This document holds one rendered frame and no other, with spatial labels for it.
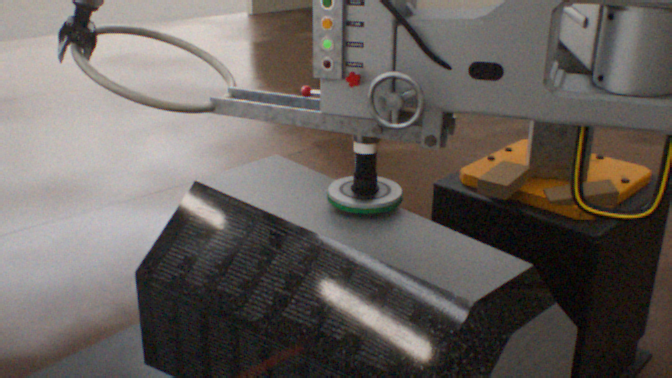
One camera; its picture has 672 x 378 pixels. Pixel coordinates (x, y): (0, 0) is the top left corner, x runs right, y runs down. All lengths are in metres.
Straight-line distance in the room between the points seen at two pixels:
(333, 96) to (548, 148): 0.88
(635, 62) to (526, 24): 0.25
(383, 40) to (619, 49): 0.54
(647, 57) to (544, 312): 0.62
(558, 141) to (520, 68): 0.74
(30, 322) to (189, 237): 1.24
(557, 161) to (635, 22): 0.85
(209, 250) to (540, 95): 1.02
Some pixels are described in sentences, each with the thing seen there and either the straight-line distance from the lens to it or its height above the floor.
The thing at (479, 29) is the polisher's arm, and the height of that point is 1.38.
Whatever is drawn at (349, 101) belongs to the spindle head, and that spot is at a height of 1.18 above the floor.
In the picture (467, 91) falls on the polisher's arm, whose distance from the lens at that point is 1.84.
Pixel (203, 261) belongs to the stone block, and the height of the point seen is 0.68.
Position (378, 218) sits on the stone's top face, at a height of 0.83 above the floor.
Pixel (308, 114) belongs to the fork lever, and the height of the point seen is 1.11.
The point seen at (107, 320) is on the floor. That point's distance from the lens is 3.25.
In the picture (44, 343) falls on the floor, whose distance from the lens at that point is 3.18.
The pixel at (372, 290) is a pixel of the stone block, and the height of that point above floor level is 0.77.
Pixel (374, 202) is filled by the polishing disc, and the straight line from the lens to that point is 2.02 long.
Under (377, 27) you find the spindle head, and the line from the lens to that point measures 1.84.
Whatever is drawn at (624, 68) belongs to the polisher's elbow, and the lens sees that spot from 1.81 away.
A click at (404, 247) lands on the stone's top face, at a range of 1.91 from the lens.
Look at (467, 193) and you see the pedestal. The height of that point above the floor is 0.74.
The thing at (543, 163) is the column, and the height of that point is 0.84.
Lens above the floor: 1.71
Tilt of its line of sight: 23 degrees down
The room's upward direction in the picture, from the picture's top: straight up
